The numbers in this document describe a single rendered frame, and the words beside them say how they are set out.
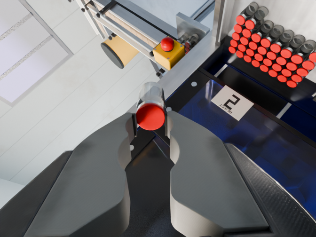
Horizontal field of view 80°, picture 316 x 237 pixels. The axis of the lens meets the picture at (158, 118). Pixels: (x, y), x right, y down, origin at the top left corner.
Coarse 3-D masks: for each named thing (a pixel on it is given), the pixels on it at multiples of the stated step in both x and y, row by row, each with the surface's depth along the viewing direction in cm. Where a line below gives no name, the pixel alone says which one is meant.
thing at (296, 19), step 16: (240, 0) 42; (256, 0) 39; (272, 0) 37; (288, 0) 35; (304, 0) 33; (224, 16) 44; (272, 16) 39; (288, 16) 37; (304, 16) 35; (224, 32) 50; (304, 32) 37
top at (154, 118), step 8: (144, 104) 13; (152, 104) 12; (136, 112) 13; (144, 112) 13; (152, 112) 13; (160, 112) 13; (144, 120) 13; (152, 120) 13; (160, 120) 13; (144, 128) 13; (152, 128) 13
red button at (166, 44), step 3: (162, 39) 56; (165, 39) 55; (168, 39) 55; (171, 39) 55; (162, 42) 55; (165, 42) 55; (168, 42) 55; (171, 42) 55; (162, 45) 55; (165, 45) 55; (168, 45) 54; (171, 45) 55; (162, 48) 56; (165, 48) 55; (168, 48) 55; (171, 48) 56
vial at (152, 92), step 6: (144, 84) 16; (150, 84) 16; (156, 84) 16; (144, 90) 15; (150, 90) 14; (156, 90) 15; (162, 90) 16; (138, 96) 15; (144, 96) 14; (150, 96) 14; (156, 96) 14; (162, 96) 14; (138, 102) 14; (144, 102) 13; (150, 102) 13; (156, 102) 13; (162, 102) 14
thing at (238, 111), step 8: (224, 88) 50; (216, 96) 49; (224, 96) 49; (232, 96) 49; (240, 96) 48; (216, 104) 49; (232, 104) 48; (240, 104) 48; (248, 104) 47; (232, 112) 47; (240, 112) 47
